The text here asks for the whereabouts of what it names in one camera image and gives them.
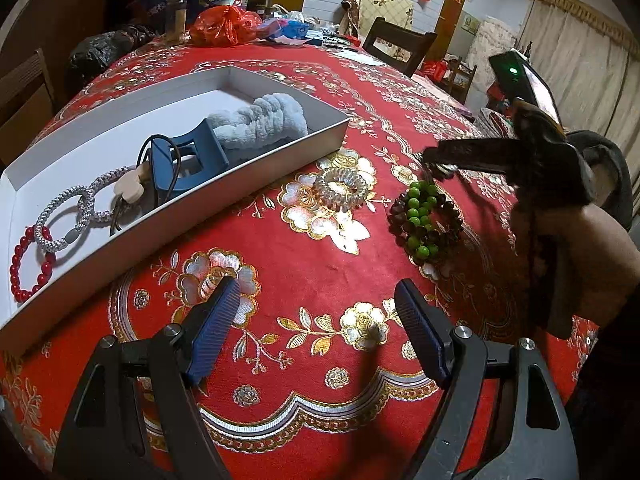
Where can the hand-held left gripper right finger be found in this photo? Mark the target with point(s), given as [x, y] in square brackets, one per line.
[425, 335]

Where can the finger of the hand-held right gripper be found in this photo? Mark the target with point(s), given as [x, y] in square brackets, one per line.
[470, 154]

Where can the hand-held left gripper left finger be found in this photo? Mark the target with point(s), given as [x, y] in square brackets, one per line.
[215, 330]

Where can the fluffy light blue scrunchie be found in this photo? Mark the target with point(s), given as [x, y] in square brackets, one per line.
[260, 120]

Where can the white shallow cardboard box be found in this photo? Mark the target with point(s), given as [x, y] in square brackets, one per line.
[150, 110]

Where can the person's right hand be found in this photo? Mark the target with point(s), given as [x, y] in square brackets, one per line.
[595, 270]

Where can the small wooden chair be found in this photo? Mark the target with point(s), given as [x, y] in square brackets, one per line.
[462, 77]

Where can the red shopping bag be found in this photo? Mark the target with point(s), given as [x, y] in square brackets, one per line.
[435, 69]

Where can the red floral tablecloth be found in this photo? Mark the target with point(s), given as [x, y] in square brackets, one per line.
[300, 270]

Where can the cream window curtain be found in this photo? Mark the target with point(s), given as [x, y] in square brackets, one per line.
[585, 50]

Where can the dark wooden chair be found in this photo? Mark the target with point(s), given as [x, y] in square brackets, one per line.
[400, 45]

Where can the white paper sheet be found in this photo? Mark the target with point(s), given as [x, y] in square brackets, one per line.
[362, 57]

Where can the blue hair claw clip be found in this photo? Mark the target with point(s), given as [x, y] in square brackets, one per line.
[165, 170]

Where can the cream floral draped cloth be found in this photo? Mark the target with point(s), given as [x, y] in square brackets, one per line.
[382, 5]

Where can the orange-red plastic bag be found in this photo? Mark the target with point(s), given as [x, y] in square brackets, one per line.
[225, 25]

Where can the brown wooden chair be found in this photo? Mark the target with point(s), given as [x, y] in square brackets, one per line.
[25, 95]

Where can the glass jar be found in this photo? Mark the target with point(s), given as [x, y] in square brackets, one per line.
[176, 17]

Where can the round brown wooden tabletop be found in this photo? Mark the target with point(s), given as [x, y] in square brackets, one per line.
[60, 5]

